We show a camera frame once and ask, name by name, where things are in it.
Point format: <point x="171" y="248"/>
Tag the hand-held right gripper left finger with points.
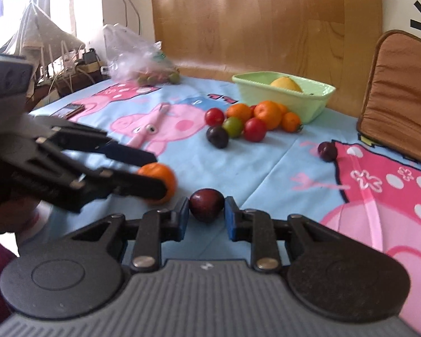
<point x="182" y="222"/>

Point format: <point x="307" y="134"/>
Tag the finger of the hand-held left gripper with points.
<point x="129" y="154"/>
<point x="140" y="186"/>

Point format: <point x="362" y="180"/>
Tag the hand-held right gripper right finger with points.
<point x="231" y="222"/>

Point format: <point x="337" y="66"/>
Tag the dark red plum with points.
<point x="327" y="151"/>
<point x="207" y="205"/>
<point x="217" y="137"/>

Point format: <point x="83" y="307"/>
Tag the large orange mandarin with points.
<point x="268" y="114"/>

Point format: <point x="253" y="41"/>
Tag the small orange mandarin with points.
<point x="290" y="122"/>
<point x="282" y="108"/>

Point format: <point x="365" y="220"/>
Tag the light green plastic bowl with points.
<point x="301" y="107"/>

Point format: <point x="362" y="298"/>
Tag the person's left hand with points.
<point x="7" y="215"/>

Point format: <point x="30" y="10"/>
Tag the white folded cloth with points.
<point x="38" y="31"/>

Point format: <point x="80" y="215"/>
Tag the cartoon pig printed blanket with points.
<point x="266" y="172"/>

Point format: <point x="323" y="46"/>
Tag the dark wooden side table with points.
<point x="73" y="82"/>

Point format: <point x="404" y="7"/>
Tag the small dark flat phone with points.
<point x="69" y="110"/>

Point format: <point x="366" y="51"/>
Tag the black charger adapter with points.
<point x="90" y="56"/>

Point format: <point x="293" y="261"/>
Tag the green round fruit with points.
<point x="174" y="77"/>

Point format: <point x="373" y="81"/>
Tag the red tomato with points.
<point x="255" y="130"/>
<point x="214" y="116"/>

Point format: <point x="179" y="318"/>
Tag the green tomato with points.
<point x="233" y="127"/>

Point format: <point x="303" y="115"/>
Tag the white window curtain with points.
<point x="61" y="0"/>

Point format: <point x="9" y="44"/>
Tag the clear plastic bag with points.
<point x="133" y="52"/>

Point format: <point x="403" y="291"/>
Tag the yellow lemon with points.
<point x="286" y="85"/>

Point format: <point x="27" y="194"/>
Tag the wooden headboard panel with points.
<point x="249" y="24"/>

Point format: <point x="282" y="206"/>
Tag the brown seat cushion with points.
<point x="400" y="98"/>

